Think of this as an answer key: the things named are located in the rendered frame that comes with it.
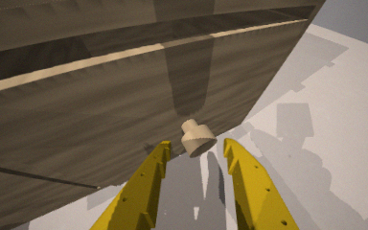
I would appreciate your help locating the brown wooden chest of drawers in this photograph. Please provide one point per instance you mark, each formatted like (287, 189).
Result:
(41, 22)

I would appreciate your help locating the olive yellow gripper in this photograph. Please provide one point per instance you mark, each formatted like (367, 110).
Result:
(259, 205)

